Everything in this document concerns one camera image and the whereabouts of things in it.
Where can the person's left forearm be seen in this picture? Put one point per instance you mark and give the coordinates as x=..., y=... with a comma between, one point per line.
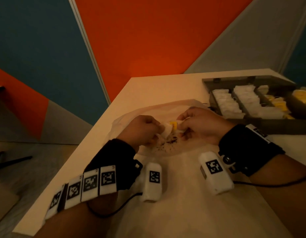
x=81, y=220

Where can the person's right forearm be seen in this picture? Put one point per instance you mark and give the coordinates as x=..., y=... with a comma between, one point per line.
x=287, y=203

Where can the person's left hand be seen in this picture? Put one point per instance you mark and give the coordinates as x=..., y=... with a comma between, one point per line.
x=140, y=131

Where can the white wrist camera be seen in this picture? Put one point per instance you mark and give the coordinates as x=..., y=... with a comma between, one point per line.
x=217, y=185
x=151, y=193

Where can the black rod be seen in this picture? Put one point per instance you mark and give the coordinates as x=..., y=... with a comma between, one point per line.
x=11, y=162

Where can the beige chair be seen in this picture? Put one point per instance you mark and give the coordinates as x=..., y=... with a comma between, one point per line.
x=4, y=200

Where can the dark compartment organizer box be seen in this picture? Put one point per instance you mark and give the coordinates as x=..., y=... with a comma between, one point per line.
x=279, y=127

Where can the person's right hand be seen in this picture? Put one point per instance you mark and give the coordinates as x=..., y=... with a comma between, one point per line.
x=207, y=123

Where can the clear plastic bag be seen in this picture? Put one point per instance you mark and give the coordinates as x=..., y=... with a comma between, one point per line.
x=163, y=111

